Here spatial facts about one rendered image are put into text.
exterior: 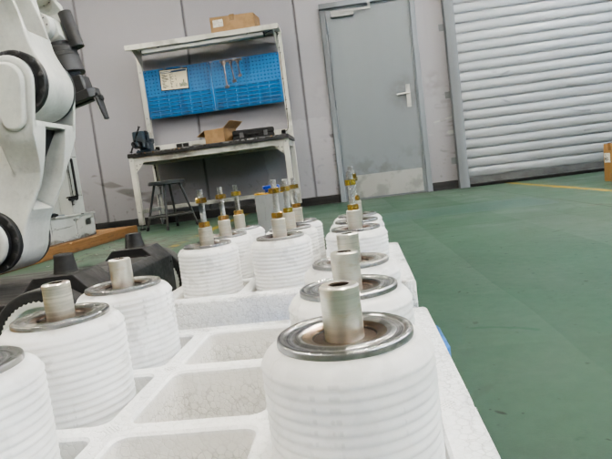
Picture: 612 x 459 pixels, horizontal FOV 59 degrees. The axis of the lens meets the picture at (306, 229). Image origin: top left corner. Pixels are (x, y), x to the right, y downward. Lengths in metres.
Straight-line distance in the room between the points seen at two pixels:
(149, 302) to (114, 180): 5.97
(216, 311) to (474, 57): 5.52
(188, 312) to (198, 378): 0.31
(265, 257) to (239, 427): 0.45
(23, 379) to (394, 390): 0.22
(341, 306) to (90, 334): 0.22
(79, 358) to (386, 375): 0.26
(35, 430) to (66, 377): 0.09
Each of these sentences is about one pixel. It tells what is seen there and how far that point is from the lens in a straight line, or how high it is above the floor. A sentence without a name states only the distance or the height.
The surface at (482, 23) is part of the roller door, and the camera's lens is 6.23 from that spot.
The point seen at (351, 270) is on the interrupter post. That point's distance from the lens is 0.41.
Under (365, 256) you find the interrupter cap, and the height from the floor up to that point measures 0.25.
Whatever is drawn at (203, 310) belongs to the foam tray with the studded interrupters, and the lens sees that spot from 0.81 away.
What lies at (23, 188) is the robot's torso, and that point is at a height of 0.39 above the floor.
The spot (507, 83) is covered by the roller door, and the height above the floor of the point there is 1.03.
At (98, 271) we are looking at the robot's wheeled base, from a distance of 1.17.
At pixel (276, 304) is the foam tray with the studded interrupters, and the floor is 0.16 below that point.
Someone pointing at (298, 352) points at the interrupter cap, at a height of 0.25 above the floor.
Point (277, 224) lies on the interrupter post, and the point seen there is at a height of 0.27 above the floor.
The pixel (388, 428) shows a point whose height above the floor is 0.22.
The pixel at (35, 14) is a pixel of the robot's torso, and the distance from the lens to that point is 1.46.
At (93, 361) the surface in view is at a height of 0.22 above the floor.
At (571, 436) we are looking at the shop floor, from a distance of 0.75.
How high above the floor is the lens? 0.34
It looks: 6 degrees down
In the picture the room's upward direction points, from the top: 7 degrees counter-clockwise
